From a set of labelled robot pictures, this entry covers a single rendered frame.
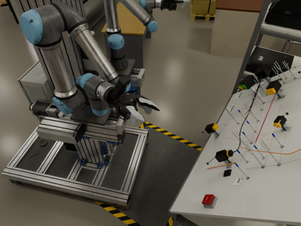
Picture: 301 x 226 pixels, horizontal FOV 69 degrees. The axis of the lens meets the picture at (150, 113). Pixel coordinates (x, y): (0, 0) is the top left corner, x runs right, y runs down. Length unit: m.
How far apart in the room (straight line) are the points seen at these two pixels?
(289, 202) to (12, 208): 2.32
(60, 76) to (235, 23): 3.38
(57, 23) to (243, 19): 3.42
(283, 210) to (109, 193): 1.51
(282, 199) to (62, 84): 1.06
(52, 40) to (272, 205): 1.07
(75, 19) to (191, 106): 2.35
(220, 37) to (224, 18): 0.32
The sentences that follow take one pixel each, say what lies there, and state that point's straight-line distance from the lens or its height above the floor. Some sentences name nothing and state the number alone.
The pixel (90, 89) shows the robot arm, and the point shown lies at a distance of 0.92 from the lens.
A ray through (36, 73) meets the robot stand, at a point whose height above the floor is 1.23.
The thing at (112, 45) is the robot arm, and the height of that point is 1.36.
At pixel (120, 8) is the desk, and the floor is 0.66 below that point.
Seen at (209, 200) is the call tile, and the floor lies 1.12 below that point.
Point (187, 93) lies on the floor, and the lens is 3.34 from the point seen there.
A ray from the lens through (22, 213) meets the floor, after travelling 2.57.
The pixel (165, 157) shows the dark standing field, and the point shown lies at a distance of 2.55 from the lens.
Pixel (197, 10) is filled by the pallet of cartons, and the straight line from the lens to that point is 5.60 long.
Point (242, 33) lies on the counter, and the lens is 4.19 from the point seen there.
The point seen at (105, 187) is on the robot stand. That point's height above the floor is 0.21.
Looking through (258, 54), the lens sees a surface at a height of 1.13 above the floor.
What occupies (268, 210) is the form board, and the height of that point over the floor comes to 1.30.
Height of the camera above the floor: 2.13
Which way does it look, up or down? 45 degrees down
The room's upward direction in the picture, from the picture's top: straight up
